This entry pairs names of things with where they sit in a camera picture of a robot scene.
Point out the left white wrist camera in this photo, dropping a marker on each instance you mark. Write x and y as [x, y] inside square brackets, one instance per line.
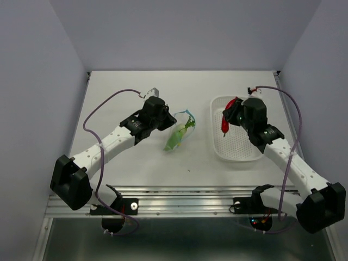
[147, 94]

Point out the white perforated plastic basket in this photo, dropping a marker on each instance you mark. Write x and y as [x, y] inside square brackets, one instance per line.
[235, 145]

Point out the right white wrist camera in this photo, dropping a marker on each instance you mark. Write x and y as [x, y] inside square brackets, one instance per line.
[254, 93]

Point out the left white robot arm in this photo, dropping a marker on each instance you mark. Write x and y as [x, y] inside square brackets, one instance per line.
[71, 176]

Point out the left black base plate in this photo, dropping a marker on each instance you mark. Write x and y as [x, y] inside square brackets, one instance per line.
[128, 206]

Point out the clear zip top bag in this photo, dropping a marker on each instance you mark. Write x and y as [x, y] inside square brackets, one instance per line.
[178, 117]

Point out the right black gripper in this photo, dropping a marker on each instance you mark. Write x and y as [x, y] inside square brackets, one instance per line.
[229, 112]

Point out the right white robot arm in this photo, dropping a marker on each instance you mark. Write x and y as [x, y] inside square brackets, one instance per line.
[318, 203]

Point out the white toy radish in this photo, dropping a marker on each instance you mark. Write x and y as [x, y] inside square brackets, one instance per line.
[187, 126]

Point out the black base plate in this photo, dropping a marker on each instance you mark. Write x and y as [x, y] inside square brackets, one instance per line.
[128, 206]
[242, 205]

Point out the green toy pepper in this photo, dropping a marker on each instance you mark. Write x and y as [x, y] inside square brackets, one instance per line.
[173, 141]

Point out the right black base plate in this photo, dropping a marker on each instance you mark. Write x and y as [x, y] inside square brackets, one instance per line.
[242, 205]

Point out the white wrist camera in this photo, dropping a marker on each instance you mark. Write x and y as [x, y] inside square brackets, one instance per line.
[147, 94]
[254, 93]

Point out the aluminium frame rail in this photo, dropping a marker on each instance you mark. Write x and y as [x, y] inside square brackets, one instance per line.
[172, 202]

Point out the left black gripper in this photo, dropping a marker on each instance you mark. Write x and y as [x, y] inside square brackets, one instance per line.
[169, 121]

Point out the red toy chili pepper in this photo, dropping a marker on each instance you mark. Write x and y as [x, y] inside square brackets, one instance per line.
[224, 123]

